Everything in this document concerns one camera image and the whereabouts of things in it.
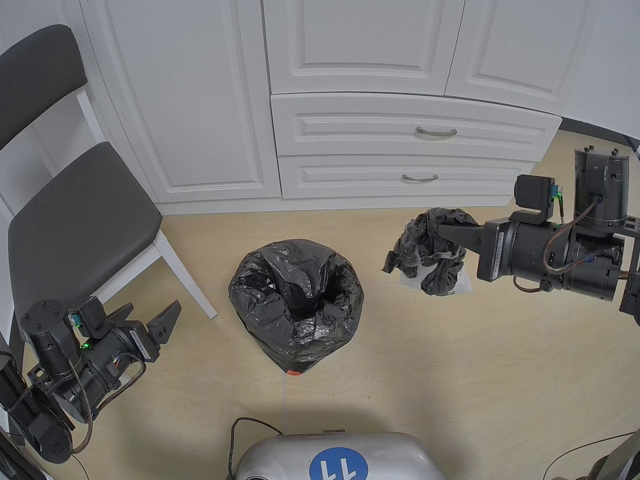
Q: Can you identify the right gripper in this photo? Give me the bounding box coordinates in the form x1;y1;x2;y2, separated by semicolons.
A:
437;218;624;303

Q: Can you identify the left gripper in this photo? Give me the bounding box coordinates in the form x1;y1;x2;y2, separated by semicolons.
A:
56;299;183;415

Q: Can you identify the black plastic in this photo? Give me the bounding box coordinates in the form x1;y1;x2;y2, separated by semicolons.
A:
382;207;483;298

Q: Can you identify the black plastic bag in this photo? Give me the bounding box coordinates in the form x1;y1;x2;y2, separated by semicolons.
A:
229;238;365;376

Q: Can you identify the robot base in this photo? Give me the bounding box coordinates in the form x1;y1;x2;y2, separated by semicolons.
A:
235;430;446;480

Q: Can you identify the white chair with grey seat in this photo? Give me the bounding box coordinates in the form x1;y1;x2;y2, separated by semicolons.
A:
0;24;219;354

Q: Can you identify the white wardrobe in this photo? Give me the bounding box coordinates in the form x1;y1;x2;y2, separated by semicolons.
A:
55;0;563;216

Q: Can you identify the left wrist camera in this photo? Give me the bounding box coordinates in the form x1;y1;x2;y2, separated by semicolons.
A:
70;295;109;341

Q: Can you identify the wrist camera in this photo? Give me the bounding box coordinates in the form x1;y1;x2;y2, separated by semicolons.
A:
509;174;561;226
70;295;109;341

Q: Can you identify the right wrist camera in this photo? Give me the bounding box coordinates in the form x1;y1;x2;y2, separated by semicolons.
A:
509;174;561;226

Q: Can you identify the black cable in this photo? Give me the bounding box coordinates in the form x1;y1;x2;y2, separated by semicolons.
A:
227;417;283;480
544;430;636;480

